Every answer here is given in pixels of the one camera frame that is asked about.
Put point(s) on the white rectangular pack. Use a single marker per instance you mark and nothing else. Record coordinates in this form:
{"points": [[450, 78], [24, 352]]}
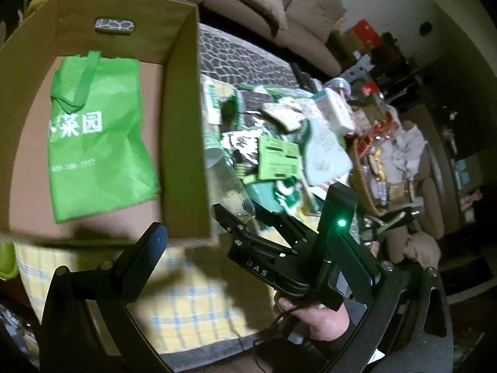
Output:
{"points": [[336, 110]]}

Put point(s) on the black white patterned packet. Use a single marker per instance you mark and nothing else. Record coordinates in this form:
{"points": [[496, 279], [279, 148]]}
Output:
{"points": [[240, 151]]}

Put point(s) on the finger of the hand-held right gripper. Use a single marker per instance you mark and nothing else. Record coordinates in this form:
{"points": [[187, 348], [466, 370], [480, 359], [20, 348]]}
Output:
{"points": [[289, 229], [231, 223]]}

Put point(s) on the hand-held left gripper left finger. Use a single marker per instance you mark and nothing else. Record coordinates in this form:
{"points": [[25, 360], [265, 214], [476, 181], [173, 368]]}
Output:
{"points": [[145, 258]]}

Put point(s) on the brown cushion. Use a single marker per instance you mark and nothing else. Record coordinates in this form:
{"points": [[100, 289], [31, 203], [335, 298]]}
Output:
{"points": [[248, 0]]}

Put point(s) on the pebble pattern mat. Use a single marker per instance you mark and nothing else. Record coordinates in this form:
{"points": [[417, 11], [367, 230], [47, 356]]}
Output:
{"points": [[233, 62]]}

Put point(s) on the person's right hand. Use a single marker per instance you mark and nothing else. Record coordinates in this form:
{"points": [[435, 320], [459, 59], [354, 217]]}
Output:
{"points": [[322, 320]]}

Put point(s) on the white green packet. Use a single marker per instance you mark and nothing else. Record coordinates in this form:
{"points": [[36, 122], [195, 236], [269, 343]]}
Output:
{"points": [[213, 101]]}

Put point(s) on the clear plastic bottle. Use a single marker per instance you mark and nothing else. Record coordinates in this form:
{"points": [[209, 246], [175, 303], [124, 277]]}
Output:
{"points": [[227, 186]]}

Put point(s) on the clear plastic dome container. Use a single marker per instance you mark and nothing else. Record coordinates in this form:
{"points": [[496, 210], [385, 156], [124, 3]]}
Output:
{"points": [[338, 86]]}

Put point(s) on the green tote bag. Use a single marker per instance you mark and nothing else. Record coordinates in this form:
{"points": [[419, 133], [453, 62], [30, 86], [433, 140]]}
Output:
{"points": [[97, 155]]}

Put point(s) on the red box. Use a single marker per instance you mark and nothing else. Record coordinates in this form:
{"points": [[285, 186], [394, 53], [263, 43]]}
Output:
{"points": [[367, 35]]}

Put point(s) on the cardboard box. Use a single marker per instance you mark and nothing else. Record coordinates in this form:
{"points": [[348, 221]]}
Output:
{"points": [[182, 124]]}

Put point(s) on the person's right forearm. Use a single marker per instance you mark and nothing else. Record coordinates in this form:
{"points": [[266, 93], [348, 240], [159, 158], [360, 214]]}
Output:
{"points": [[330, 353]]}

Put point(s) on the light green labelled packet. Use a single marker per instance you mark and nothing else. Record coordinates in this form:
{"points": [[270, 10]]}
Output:
{"points": [[279, 159]]}

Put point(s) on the green blue flat box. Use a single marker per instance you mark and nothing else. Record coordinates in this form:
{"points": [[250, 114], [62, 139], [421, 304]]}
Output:
{"points": [[291, 93]]}

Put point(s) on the brown sofa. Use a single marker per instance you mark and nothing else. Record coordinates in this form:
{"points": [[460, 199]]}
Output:
{"points": [[310, 46]]}

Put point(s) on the brown armchair with white cloths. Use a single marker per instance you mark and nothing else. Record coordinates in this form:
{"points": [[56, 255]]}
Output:
{"points": [[431, 209]]}

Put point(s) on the wicker basket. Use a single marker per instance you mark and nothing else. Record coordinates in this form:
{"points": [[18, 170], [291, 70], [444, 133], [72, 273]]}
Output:
{"points": [[361, 186]]}

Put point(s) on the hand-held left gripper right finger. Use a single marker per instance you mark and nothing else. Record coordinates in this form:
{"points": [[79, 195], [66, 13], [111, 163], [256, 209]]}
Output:
{"points": [[359, 276]]}

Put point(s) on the pale green snack bag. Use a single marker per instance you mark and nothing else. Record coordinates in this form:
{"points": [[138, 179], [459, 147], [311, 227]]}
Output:
{"points": [[326, 155]]}

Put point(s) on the dark striped packet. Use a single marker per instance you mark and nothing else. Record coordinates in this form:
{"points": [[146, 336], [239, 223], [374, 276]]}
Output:
{"points": [[254, 103]]}

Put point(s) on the pile of white cloths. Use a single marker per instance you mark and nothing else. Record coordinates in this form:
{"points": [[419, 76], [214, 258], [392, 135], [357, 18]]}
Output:
{"points": [[405, 151]]}

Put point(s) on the beige patterned packet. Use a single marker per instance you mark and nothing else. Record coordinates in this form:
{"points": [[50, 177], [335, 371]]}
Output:
{"points": [[287, 114]]}

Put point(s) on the dark green packet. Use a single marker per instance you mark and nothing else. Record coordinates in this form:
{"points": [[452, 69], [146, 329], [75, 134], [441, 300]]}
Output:
{"points": [[271, 192]]}

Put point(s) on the yellow checked cloth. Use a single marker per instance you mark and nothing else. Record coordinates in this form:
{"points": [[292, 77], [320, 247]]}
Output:
{"points": [[186, 299]]}

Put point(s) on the bright green serrated packet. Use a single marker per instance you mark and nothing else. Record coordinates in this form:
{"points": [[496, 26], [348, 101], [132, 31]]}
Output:
{"points": [[7, 260]]}

